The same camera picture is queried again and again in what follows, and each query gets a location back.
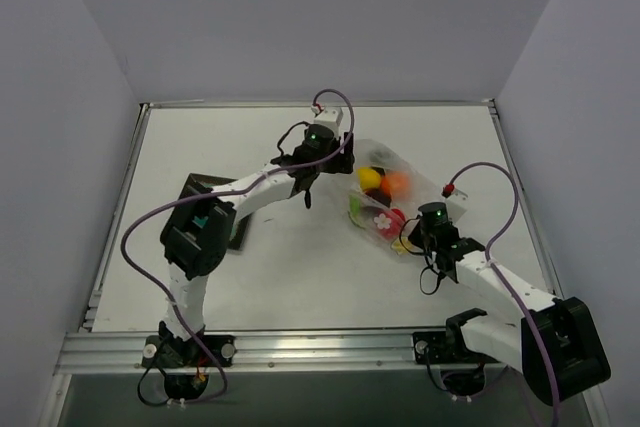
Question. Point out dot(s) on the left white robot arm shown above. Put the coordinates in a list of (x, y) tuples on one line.
[(198, 233)]

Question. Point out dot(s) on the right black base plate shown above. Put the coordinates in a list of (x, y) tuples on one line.
[(434, 348)]

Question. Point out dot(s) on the teal rectangular tray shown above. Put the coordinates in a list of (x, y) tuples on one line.
[(205, 183)]

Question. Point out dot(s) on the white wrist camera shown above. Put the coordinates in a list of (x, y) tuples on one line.
[(456, 202), (328, 117)]

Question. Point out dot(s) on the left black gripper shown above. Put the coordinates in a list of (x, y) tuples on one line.
[(343, 158)]

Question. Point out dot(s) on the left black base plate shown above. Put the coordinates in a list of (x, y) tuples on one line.
[(173, 353)]

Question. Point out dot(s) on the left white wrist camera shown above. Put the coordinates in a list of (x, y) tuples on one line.
[(328, 117)]

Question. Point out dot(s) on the orange fake fruit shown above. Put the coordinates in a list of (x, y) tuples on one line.
[(397, 185)]

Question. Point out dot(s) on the yellow fake pear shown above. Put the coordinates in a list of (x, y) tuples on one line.
[(369, 178)]

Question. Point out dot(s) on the dark brown fake fruit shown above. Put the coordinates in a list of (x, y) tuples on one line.
[(379, 196)]

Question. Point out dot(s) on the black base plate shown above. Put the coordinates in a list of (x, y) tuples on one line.
[(434, 348), (173, 353)]

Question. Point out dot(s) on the aluminium front rail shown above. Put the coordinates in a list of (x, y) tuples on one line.
[(261, 351)]

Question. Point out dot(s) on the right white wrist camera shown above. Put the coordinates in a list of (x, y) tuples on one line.
[(456, 202)]

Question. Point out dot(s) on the translucent plastic bag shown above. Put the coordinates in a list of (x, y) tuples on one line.
[(361, 209)]

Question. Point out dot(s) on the red fake apple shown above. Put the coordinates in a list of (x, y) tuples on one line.
[(388, 223)]

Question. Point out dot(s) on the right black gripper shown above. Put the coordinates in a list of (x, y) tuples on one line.
[(417, 235)]

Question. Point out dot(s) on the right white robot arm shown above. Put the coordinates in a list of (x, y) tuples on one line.
[(552, 342)]

